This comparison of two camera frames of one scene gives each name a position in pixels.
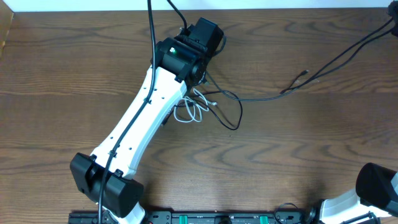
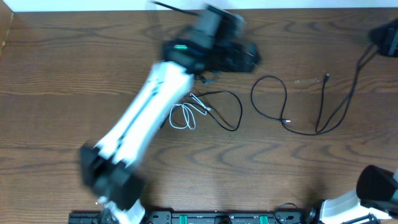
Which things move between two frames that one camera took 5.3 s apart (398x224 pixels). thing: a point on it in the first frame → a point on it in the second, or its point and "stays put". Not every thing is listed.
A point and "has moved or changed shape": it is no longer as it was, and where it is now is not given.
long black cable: x=319 y=74 → x=321 y=102
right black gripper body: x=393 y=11 → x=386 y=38
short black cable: x=214 y=115 stays put
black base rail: x=293 y=217 stays put
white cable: x=189 y=109 has moved or changed shape
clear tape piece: x=306 y=81 stays put
